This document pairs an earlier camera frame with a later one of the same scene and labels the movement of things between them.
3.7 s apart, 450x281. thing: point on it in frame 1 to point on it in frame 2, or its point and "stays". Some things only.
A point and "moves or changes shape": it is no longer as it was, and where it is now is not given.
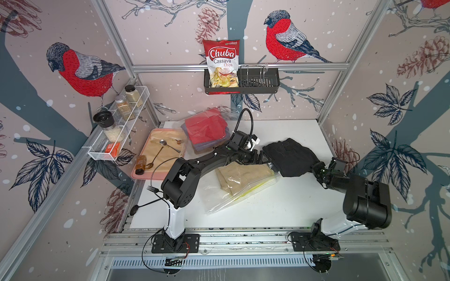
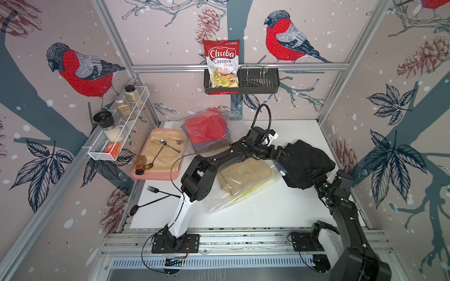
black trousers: [290, 157] moves or changes shape
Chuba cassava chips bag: [222, 58] stays
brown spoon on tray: [150, 165] stays
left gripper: [255, 160] to [270, 156]
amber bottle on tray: [140, 165] stays
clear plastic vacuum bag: [228, 185] stays
